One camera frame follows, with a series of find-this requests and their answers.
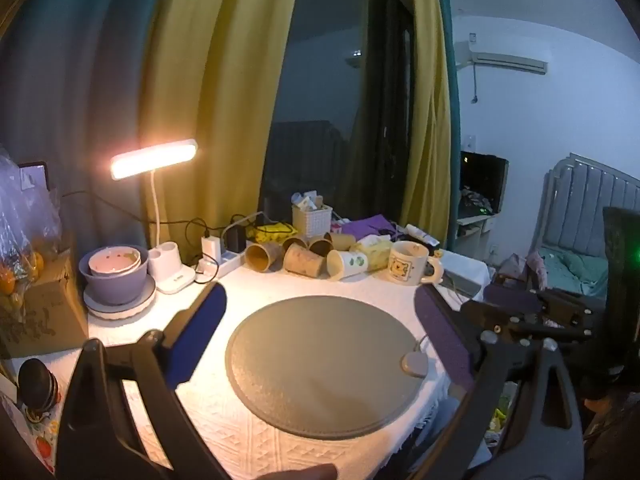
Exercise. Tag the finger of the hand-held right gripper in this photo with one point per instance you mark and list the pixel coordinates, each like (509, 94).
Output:
(515, 298)
(495, 316)

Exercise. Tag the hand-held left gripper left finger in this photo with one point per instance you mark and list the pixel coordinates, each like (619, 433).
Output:
(200, 332)

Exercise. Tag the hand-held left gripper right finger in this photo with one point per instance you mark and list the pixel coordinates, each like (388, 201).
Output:
(442, 335)

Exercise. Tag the brown paper cup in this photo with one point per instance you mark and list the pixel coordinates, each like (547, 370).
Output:
(320, 246)
(295, 241)
(342, 240)
(302, 261)
(262, 256)

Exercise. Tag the white paper cup green print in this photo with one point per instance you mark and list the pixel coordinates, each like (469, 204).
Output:
(347, 264)

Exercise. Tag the pink clothing pile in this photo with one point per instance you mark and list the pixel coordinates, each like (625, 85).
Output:
(520, 267)

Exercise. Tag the grey flat case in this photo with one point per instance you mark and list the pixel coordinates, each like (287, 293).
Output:
(462, 282)

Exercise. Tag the green bedding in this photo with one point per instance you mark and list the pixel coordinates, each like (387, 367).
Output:
(575, 270)

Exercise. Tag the white scalloped plate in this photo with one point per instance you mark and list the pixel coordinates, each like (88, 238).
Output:
(143, 306)

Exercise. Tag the white side desk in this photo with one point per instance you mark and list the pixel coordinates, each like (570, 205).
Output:
(470, 235)

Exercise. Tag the cream mug with bear print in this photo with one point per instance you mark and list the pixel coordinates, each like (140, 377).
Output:
(407, 265)

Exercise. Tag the white power strip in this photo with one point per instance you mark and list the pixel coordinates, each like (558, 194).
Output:
(230, 260)

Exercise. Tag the white charger plug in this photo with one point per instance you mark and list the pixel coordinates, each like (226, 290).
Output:
(211, 247)

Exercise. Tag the grey padded headboard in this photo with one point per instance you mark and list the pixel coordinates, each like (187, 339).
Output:
(580, 200)

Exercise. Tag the purple grey bowl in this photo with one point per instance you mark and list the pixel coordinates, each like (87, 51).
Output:
(115, 287)

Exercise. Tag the black power adapter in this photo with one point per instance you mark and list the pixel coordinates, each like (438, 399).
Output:
(237, 239)

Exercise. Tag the white tube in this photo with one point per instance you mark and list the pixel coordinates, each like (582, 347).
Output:
(420, 234)

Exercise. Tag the white textured tablecloth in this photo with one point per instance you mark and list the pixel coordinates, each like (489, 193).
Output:
(225, 435)

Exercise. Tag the yellow tissue pack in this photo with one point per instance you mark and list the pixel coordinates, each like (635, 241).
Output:
(372, 252)

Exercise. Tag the pale pink bowl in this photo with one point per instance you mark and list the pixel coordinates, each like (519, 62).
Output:
(112, 260)

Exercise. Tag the black monitor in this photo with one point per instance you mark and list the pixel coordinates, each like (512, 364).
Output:
(482, 180)

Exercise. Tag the yellow packet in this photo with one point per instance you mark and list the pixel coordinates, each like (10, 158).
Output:
(272, 232)

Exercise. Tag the round grey mat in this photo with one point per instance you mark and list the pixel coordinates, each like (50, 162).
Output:
(320, 365)

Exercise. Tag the purple cloth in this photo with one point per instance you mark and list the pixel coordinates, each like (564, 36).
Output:
(370, 225)

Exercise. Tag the cardboard box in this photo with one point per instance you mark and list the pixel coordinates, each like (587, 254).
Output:
(47, 315)

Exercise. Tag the white woven basket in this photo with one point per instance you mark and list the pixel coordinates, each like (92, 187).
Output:
(312, 221)

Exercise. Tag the black round object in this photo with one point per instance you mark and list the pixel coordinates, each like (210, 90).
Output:
(37, 382)

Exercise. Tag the white desk lamp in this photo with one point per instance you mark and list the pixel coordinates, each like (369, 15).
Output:
(155, 157)

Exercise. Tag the fruit print cloth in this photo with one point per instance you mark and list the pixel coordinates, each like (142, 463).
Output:
(42, 440)

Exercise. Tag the narrow yellow curtain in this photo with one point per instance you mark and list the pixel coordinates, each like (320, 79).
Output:
(427, 110)

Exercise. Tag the clear plastic bag of oranges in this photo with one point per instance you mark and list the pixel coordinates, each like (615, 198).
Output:
(25, 220)

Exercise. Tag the narrow teal curtain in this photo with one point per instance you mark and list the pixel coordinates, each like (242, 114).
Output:
(452, 85)

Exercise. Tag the dark framed tablet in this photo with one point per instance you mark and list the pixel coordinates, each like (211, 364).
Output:
(32, 177)

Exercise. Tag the white air conditioner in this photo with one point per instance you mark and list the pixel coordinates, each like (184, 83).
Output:
(507, 61)

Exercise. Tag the wide yellow curtain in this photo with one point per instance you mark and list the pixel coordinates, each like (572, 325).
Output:
(215, 85)

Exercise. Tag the dark glass window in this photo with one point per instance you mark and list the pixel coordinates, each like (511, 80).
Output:
(330, 85)

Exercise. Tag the wide teal curtain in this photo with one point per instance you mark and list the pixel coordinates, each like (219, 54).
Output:
(75, 85)

